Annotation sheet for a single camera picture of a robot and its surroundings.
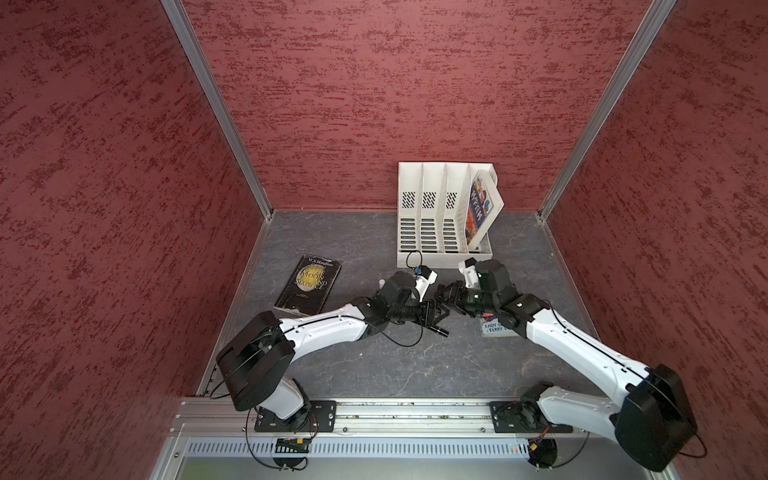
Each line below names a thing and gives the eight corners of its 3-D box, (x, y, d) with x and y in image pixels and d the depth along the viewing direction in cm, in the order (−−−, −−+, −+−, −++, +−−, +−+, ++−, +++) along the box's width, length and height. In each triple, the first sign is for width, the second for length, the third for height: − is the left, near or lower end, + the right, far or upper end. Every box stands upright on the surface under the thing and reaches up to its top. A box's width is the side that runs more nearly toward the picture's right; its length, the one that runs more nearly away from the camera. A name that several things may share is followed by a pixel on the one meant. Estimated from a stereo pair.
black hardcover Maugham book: (274, 307, 96) (271, 304, 94) (302, 256, 109) (301, 252, 107) (319, 319, 93) (317, 316, 91) (343, 264, 107) (342, 261, 105)
